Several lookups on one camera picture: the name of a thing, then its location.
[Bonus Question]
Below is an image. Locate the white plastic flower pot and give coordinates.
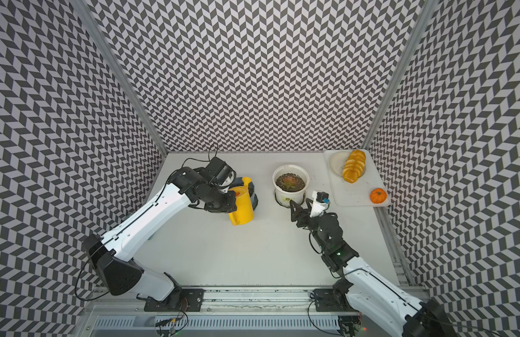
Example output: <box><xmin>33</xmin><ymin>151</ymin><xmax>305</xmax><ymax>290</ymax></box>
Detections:
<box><xmin>272</xmin><ymin>164</ymin><xmax>311</xmax><ymax>208</ymax></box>

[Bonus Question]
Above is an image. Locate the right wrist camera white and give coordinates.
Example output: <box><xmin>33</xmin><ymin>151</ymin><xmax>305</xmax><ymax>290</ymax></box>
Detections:
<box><xmin>310</xmin><ymin>190</ymin><xmax>330</xmax><ymax>218</ymax></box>

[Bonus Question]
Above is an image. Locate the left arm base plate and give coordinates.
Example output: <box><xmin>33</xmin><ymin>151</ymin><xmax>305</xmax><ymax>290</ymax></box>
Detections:
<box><xmin>143</xmin><ymin>288</ymin><xmax>205</xmax><ymax>313</ymax></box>

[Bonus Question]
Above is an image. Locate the aluminium front rail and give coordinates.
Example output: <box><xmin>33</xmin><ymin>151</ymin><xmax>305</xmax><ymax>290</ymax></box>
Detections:
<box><xmin>87</xmin><ymin>286</ymin><xmax>355</xmax><ymax>315</ymax></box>

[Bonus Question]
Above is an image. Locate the blue plastic flower pot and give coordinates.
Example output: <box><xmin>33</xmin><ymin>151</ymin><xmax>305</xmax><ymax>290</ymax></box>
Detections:
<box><xmin>229</xmin><ymin>176</ymin><xmax>259</xmax><ymax>210</ymax></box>

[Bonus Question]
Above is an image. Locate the yellow plastic watering can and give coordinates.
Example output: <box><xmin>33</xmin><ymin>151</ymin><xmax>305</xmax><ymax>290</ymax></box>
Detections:
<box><xmin>229</xmin><ymin>177</ymin><xmax>254</xmax><ymax>226</ymax></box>

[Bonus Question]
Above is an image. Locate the small orange pumpkin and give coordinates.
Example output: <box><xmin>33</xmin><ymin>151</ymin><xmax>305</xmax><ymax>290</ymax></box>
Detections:
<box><xmin>370</xmin><ymin>188</ymin><xmax>388</xmax><ymax>204</ymax></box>

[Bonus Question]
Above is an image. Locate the white round plate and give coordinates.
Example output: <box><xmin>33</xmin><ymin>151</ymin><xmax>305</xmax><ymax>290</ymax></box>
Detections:
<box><xmin>328</xmin><ymin>151</ymin><xmax>350</xmax><ymax>178</ymax></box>

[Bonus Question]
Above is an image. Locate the white cutting board tray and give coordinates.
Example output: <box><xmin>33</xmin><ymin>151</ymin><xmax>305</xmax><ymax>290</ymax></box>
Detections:
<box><xmin>323</xmin><ymin>149</ymin><xmax>392</xmax><ymax>207</ymax></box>

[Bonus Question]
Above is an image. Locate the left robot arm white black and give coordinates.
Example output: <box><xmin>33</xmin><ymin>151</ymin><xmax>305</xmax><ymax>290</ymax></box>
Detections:
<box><xmin>82</xmin><ymin>157</ymin><xmax>237</xmax><ymax>302</ymax></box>

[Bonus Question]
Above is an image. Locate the green red succulent plant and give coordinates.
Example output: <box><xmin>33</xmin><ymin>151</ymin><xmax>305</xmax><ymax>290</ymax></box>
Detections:
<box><xmin>281</xmin><ymin>174</ymin><xmax>302</xmax><ymax>192</ymax></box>

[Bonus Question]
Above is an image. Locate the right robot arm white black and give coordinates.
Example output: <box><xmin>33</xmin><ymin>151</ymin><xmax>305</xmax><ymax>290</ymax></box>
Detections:
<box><xmin>290</xmin><ymin>192</ymin><xmax>457</xmax><ymax>336</ymax></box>

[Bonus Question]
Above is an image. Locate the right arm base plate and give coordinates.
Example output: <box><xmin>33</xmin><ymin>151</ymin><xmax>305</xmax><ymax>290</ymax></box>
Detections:
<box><xmin>309</xmin><ymin>288</ymin><xmax>358</xmax><ymax>313</ymax></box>

